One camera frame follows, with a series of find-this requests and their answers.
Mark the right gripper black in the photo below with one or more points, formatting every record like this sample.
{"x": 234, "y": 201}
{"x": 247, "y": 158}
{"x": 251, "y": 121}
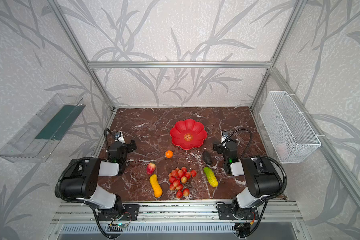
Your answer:
{"x": 219, "y": 147}

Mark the red yellow fake apple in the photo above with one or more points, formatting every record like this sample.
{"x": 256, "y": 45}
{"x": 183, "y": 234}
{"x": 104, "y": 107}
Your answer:
{"x": 150, "y": 168}

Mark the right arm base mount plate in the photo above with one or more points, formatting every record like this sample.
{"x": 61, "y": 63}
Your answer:
{"x": 233, "y": 212}

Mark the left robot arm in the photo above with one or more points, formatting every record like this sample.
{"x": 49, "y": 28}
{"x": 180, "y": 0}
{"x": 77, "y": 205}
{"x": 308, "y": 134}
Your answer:
{"x": 79, "y": 181}

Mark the clear plastic wall shelf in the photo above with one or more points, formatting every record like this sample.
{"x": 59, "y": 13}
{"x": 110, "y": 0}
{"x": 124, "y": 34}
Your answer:
{"x": 36, "y": 141}

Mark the small orange fake fruit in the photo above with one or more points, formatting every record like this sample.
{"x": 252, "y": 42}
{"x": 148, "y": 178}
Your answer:
{"x": 169, "y": 154}

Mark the green circuit board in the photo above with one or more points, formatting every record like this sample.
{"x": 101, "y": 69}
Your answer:
{"x": 118, "y": 227}

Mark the red flower-shaped fruit bowl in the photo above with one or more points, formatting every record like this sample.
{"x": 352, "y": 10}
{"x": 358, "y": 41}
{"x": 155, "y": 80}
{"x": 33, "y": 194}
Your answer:
{"x": 188, "y": 134}

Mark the yellow fake squash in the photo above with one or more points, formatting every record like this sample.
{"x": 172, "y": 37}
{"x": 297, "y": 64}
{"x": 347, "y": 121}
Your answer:
{"x": 156, "y": 186}

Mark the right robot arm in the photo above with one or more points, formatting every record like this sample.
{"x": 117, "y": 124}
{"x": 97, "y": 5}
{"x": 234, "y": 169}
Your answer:
{"x": 266, "y": 179}

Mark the red fake grape bunch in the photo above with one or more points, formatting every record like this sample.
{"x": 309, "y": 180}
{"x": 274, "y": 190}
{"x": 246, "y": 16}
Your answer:
{"x": 180, "y": 181}

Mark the white wire mesh basket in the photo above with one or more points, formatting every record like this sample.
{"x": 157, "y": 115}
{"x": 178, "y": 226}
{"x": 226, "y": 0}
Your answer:
{"x": 289, "y": 131}

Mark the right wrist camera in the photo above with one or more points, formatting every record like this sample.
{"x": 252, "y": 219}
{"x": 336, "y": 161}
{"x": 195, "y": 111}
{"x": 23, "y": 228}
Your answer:
{"x": 224, "y": 135}

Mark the dark fake avocado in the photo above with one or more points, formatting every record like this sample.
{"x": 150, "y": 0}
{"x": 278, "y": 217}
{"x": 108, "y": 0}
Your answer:
{"x": 207, "y": 158}

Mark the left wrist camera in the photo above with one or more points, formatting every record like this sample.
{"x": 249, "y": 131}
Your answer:
{"x": 118, "y": 136}

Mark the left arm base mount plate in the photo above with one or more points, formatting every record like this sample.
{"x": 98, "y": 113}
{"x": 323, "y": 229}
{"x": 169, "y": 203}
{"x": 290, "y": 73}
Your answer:
{"x": 128, "y": 212}

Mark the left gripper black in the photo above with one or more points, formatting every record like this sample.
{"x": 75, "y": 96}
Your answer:
{"x": 129, "y": 146}

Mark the green yellow fake cucumber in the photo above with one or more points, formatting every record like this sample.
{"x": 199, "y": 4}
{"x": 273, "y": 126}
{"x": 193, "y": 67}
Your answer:
{"x": 212, "y": 180}

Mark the aluminium front rail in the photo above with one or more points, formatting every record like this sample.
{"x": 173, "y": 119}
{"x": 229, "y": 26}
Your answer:
{"x": 183, "y": 211}

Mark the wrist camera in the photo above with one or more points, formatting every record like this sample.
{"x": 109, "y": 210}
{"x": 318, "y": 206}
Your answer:
{"x": 224, "y": 135}
{"x": 118, "y": 136}

